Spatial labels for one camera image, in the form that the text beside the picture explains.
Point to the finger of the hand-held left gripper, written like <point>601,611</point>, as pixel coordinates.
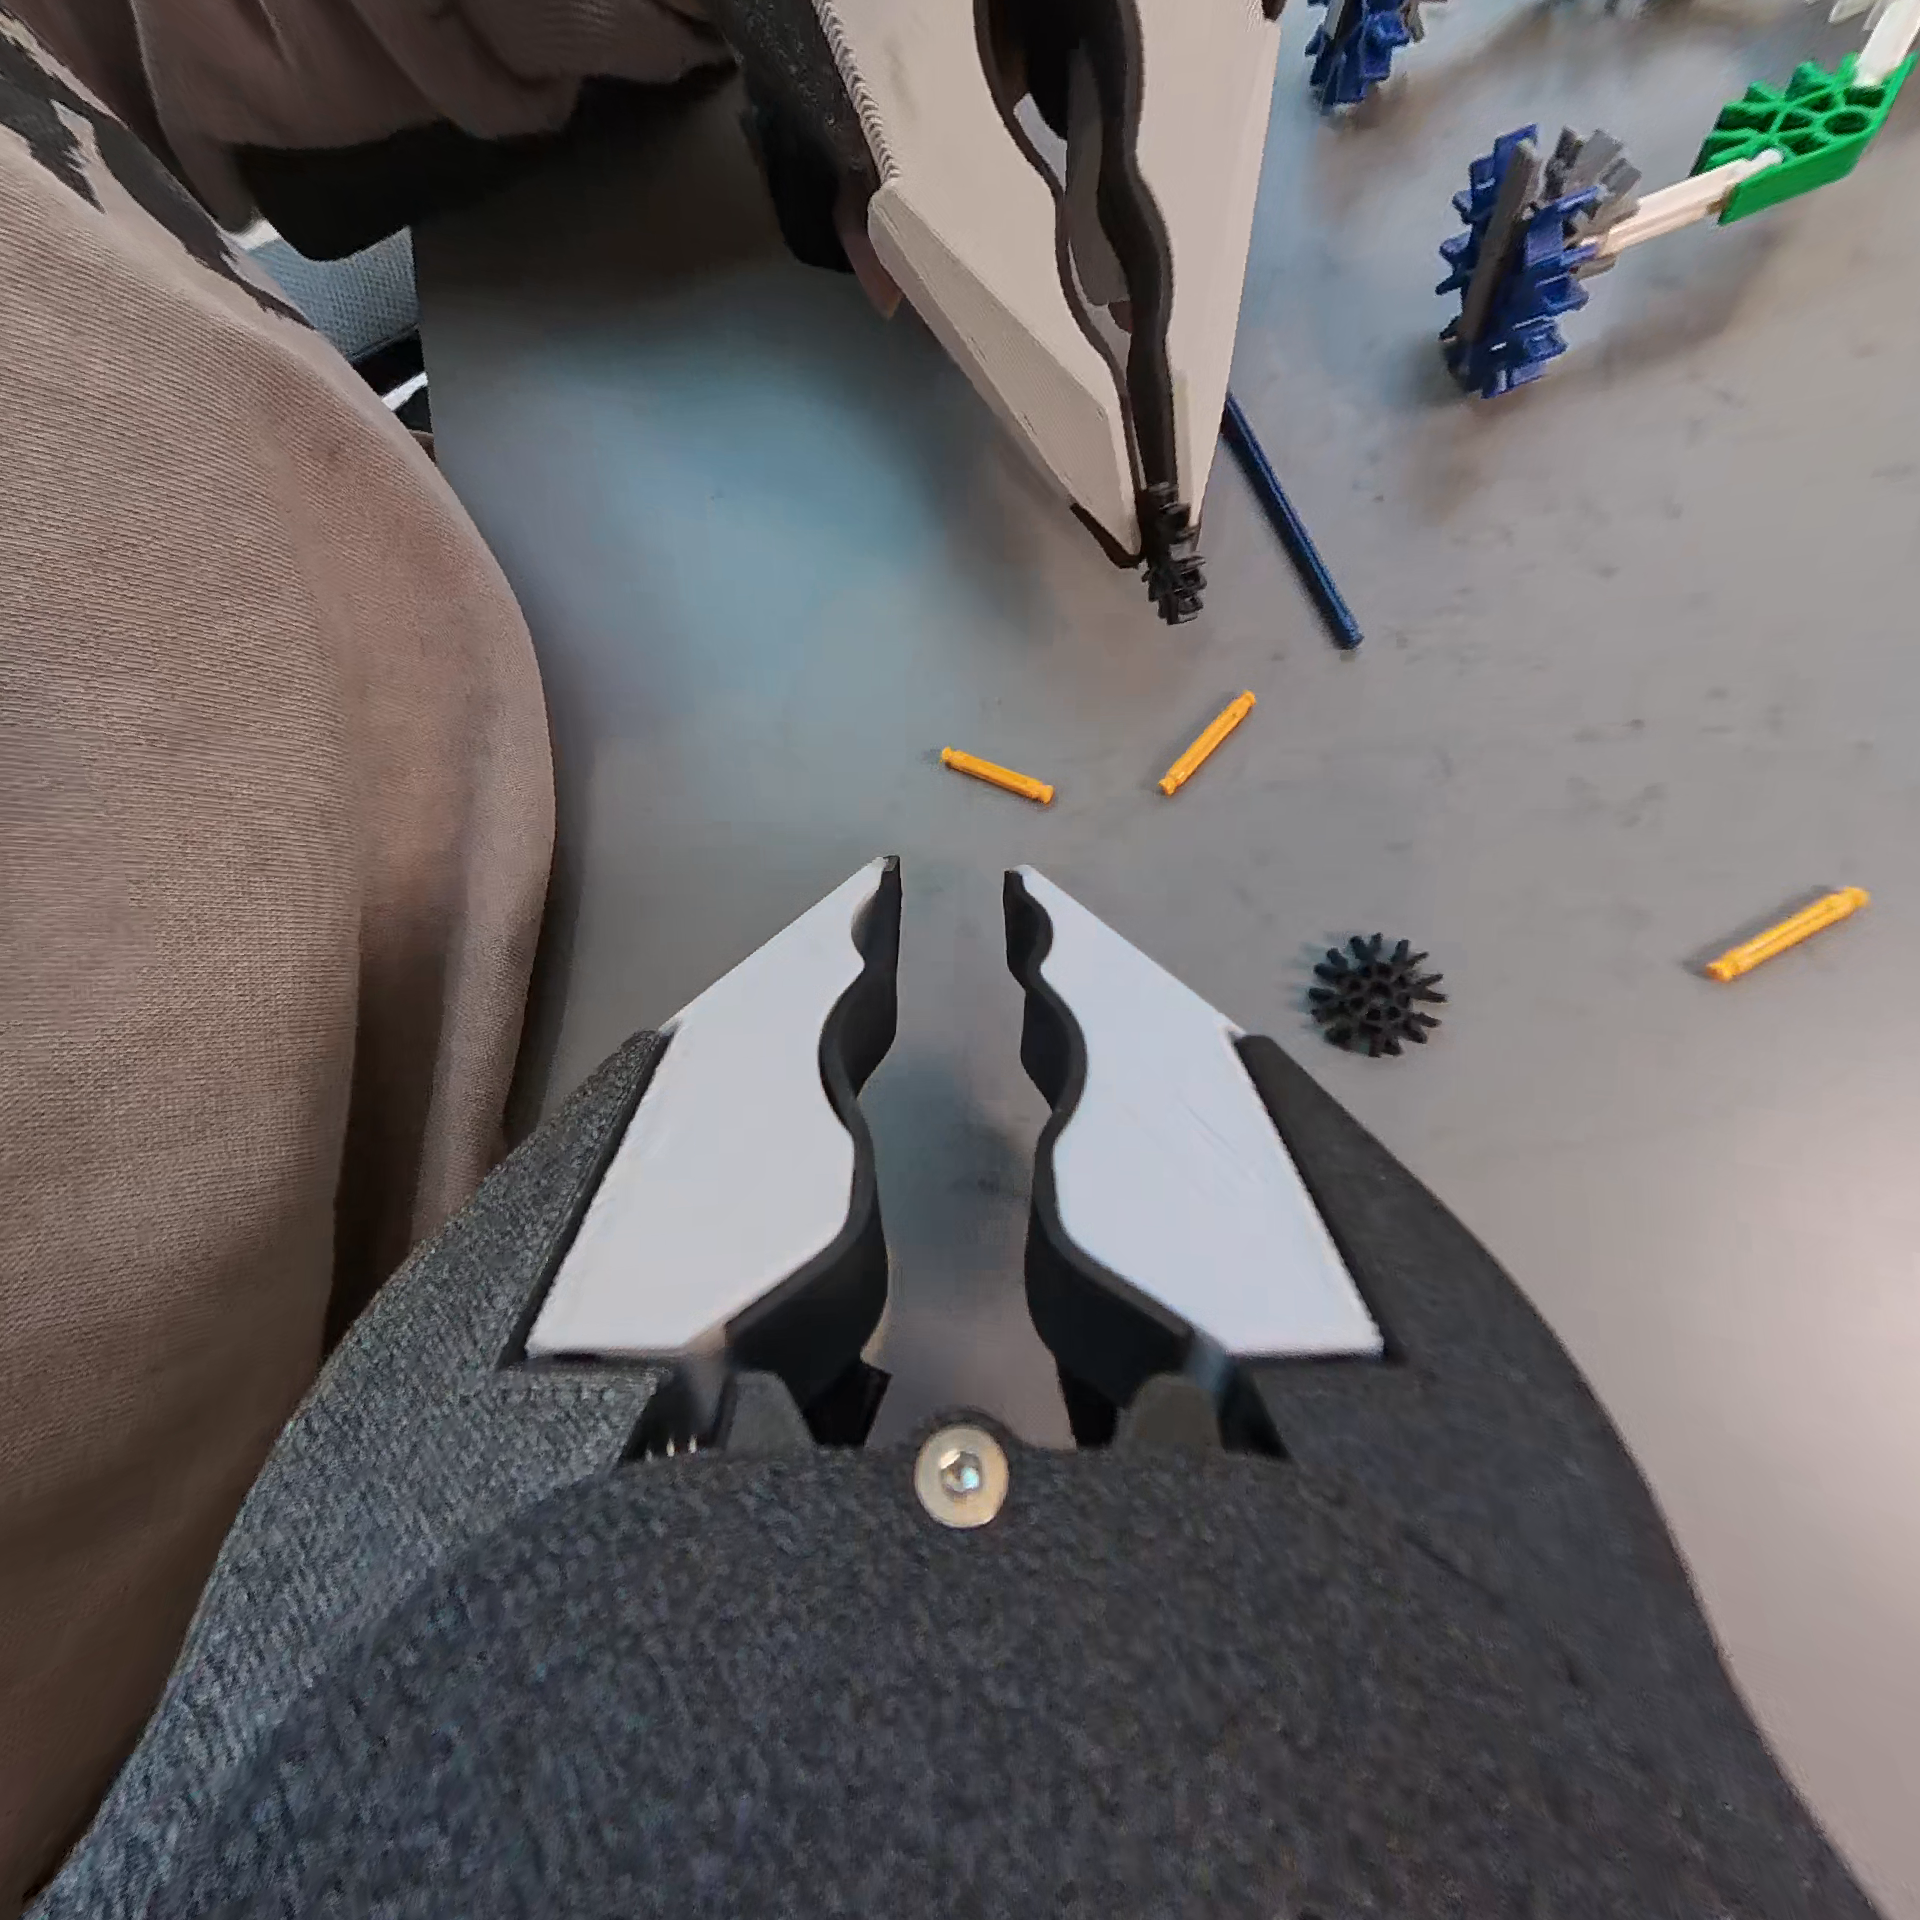
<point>961,224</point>
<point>1215,180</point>

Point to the colourful toy rod model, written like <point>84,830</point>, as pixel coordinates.
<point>1506,270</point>

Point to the person's left hand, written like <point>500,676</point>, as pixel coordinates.
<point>873,277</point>

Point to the black snowflake connector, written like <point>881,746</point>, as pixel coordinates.
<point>1377,994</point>
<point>1172,570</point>

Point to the black padded chair armrest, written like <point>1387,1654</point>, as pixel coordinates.
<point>359,284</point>

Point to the short orange toy rod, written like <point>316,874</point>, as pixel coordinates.
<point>1208,742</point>
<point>1785,932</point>
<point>996,774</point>

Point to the grey desk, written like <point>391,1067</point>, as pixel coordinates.
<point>1575,675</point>

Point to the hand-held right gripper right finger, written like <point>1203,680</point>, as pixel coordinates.
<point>1200,1185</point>

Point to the person's left forearm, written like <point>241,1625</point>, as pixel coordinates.
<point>450,75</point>

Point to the long blue toy rod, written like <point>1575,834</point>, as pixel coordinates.
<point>1289,516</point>

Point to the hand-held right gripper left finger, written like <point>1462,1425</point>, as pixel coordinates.
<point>704,1185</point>

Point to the person's beige shirt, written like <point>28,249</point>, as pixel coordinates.
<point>225,900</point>

